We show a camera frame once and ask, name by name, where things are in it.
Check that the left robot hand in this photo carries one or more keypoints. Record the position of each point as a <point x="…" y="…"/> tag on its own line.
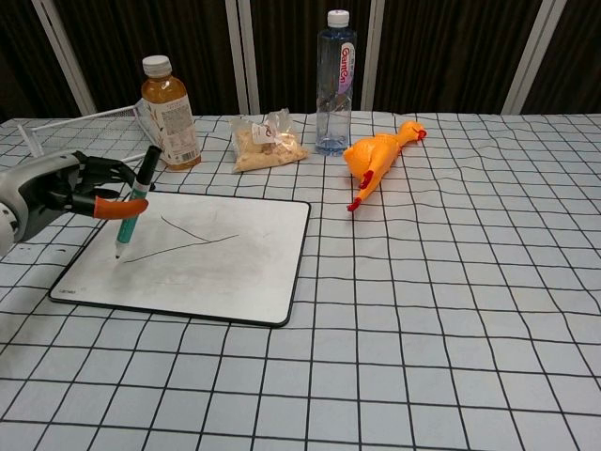
<point x="42" y="192"/>

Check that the teal black marker pen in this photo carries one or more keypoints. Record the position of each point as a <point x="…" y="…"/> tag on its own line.
<point x="137" y="202"/>

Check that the white dry-erase board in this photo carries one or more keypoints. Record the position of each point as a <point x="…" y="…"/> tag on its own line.
<point x="197" y="263"/>

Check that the amber tea bottle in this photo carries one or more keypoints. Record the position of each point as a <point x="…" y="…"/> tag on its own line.
<point x="171" y="115"/>

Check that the clear snack bag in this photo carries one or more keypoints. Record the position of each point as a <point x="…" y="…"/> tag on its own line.
<point x="267" y="141"/>

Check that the clear water bottle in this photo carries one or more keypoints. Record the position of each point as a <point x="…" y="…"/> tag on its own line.
<point x="334" y="89"/>

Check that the orange rubber chicken toy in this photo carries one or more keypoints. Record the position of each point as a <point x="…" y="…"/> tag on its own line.
<point x="375" y="157"/>

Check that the grid-patterned tablecloth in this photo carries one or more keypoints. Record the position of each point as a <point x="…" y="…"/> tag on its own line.
<point x="375" y="305"/>

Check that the white folding screen frame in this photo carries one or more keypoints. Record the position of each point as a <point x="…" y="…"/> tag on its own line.
<point x="244" y="51"/>

